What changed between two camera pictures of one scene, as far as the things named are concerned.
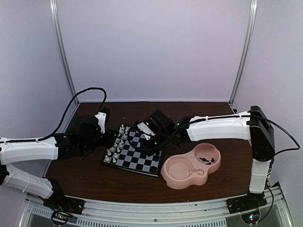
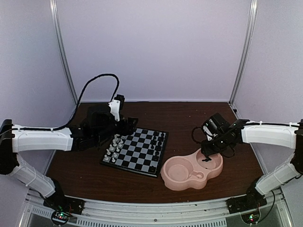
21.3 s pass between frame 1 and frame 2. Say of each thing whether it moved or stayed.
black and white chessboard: stayed
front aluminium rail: stayed
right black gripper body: moved
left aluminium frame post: stayed
